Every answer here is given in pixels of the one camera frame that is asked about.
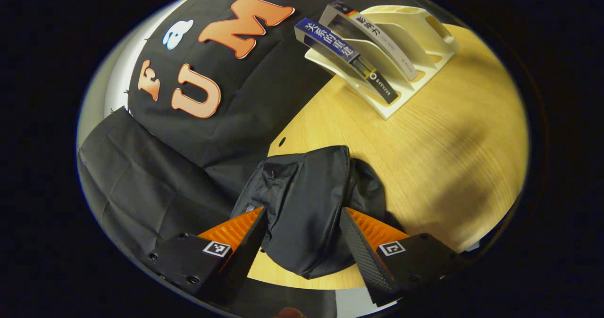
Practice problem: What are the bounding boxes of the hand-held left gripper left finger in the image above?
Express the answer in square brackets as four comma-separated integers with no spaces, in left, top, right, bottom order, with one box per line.
[143,207,268,305]

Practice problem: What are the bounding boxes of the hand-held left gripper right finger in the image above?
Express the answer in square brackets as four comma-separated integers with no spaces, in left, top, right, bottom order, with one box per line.
[340,207,466,308]

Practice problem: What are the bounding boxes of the black schoolbag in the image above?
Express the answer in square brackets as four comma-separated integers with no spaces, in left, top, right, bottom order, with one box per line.
[230,145,388,280]

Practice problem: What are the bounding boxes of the blue cover book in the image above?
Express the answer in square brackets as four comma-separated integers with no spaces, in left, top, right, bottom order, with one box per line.
[294,17,400,106]

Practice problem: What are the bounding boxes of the cream plastic bookshelf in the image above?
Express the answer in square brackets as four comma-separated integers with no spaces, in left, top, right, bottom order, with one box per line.
[304,5,461,121]

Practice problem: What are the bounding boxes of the grey cover book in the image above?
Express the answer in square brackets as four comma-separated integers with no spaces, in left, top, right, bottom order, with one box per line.
[319,0,420,82]

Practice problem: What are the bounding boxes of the black backdrop cloth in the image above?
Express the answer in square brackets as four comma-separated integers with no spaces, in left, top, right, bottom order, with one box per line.
[77,0,425,285]

